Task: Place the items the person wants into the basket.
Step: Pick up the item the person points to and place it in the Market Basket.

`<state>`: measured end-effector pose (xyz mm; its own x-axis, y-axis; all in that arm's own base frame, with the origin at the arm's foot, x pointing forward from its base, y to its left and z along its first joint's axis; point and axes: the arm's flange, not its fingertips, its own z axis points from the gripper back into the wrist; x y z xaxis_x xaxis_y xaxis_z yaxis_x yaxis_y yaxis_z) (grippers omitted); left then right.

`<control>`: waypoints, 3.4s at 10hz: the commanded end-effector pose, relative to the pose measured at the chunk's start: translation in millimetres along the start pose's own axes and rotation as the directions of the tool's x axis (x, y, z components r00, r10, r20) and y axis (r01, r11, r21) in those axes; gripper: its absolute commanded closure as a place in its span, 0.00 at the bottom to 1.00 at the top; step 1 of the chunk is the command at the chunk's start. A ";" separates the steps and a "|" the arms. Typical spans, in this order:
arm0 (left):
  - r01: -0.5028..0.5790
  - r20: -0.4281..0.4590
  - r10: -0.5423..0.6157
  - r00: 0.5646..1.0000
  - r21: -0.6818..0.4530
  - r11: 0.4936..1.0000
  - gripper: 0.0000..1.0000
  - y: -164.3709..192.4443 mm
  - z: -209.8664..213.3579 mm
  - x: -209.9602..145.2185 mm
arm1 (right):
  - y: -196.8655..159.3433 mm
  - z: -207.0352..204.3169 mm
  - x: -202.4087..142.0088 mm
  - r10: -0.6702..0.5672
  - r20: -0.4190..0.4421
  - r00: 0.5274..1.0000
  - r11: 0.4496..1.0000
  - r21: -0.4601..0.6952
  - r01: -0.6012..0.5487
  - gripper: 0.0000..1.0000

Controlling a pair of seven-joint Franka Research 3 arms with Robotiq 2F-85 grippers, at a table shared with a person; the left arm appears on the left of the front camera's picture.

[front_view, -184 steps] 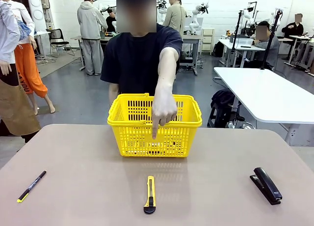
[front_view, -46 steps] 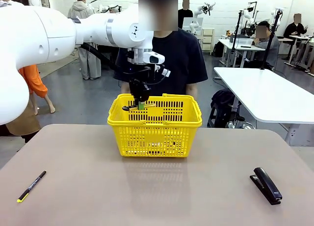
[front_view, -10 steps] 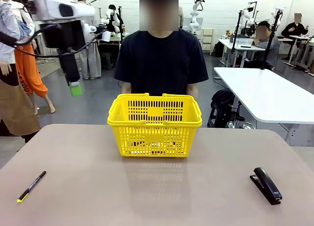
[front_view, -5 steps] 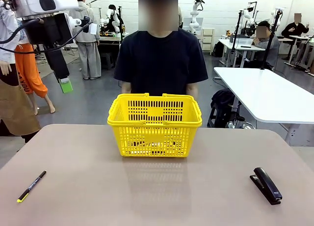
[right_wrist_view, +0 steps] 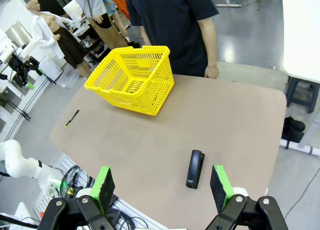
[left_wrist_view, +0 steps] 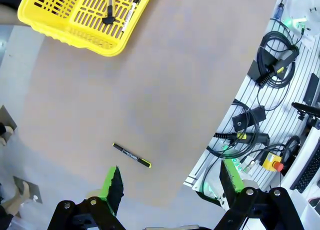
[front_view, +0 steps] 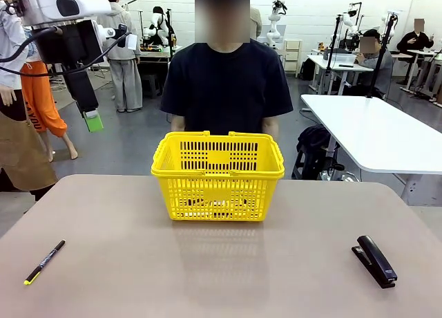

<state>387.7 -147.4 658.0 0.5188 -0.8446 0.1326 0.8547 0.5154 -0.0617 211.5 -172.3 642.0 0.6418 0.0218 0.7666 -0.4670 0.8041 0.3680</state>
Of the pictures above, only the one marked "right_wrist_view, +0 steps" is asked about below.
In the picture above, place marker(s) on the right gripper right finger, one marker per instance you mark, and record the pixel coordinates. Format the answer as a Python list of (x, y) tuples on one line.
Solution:
[(221, 187)]

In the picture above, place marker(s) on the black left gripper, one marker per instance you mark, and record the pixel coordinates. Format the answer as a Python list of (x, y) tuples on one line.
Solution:
[(21, 73)]

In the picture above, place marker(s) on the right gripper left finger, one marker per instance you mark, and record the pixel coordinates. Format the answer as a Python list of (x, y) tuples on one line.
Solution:
[(103, 187)]

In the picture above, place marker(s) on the black stapler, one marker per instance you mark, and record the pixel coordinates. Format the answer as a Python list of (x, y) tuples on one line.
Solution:
[(193, 170)]

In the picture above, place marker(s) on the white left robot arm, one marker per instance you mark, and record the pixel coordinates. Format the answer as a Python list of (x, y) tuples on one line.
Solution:
[(15, 162)]

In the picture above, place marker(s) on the person's left forearm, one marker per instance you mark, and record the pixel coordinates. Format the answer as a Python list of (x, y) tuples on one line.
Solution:
[(211, 52)]

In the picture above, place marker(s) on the yellow plastic shopping basket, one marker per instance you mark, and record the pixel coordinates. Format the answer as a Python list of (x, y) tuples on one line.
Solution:
[(100, 88)]

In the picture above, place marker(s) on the person in navy t-shirt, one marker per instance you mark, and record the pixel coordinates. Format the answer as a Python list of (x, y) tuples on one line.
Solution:
[(170, 27)]

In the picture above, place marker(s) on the person's left hand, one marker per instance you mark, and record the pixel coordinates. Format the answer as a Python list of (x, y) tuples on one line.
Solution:
[(212, 72)]

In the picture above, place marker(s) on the white floor appliance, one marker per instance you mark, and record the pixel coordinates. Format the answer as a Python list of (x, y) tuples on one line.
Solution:
[(50, 67)]

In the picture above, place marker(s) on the clear plastic storage box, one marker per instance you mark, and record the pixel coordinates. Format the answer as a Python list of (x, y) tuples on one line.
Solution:
[(67, 77)]

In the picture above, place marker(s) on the mannequin white shirt dark skirt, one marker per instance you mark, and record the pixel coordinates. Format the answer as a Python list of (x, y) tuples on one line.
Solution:
[(47, 32)]

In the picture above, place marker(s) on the black highlighter pen yellow tip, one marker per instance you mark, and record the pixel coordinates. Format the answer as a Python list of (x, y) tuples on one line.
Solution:
[(72, 118)]

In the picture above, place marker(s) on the black backpack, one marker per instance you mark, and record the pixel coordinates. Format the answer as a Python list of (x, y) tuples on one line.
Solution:
[(293, 130)]

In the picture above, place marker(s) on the white table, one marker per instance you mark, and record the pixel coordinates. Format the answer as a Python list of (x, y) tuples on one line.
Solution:
[(302, 40)]

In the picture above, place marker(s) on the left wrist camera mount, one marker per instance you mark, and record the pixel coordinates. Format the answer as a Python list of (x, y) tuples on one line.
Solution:
[(28, 50)]

